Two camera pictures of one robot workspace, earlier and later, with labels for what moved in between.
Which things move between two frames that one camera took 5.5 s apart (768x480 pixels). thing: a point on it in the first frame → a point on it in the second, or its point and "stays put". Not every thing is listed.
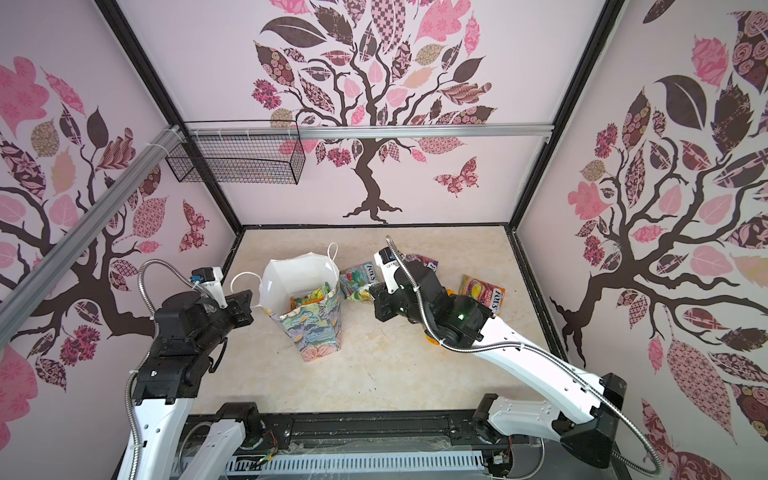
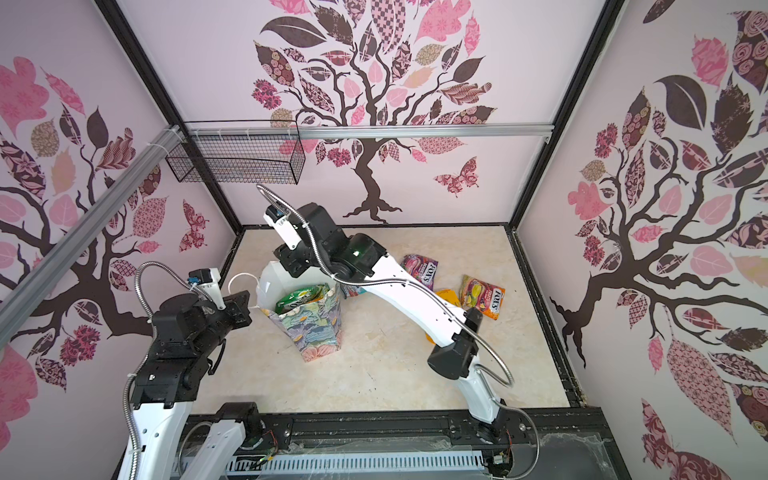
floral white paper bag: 301,294 stays put
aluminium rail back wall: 369,131 stays put
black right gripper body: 390,305 → 303,260
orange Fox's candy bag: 482,292 stays put
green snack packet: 362,294 → 301,297
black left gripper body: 234,316 stays put
